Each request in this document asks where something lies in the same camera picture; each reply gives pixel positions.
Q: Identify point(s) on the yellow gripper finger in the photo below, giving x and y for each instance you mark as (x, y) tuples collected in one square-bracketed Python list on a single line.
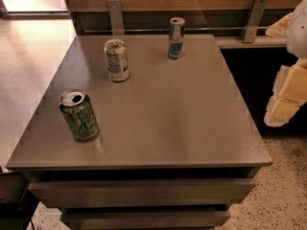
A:
[(289, 94), (280, 27)]

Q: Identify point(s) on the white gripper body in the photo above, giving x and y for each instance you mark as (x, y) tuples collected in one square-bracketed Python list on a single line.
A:
[(297, 33)]

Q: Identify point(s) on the white 7up can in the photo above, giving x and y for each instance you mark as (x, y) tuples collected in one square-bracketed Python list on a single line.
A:
[(117, 60)]

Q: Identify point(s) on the blue silver energy drink can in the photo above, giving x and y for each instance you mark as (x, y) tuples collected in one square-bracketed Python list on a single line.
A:
[(176, 35)]

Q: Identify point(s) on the green soda can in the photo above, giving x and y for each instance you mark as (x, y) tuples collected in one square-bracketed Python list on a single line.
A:
[(78, 113)]

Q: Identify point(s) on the grey drawer cabinet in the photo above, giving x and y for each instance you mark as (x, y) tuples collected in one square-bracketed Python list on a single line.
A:
[(170, 120)]

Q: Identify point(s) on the upper grey drawer front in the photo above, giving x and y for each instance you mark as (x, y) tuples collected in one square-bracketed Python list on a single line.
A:
[(141, 193)]

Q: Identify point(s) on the grey drawer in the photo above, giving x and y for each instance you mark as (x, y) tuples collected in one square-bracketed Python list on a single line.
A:
[(145, 220), (141, 193)]

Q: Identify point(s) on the lower grey drawer front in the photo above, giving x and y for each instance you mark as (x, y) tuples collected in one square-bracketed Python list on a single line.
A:
[(145, 220)]

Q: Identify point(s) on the dark object lower left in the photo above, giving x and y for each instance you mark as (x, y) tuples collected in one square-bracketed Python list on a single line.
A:
[(17, 203)]

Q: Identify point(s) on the right metal wall bracket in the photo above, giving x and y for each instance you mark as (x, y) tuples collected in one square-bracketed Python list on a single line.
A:
[(255, 14)]

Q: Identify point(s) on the metal wall bracket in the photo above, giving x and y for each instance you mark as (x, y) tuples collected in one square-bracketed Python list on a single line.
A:
[(116, 17), (255, 14)]

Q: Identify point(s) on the left metal wall bracket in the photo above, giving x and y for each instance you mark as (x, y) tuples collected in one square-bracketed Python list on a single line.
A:
[(116, 17)]

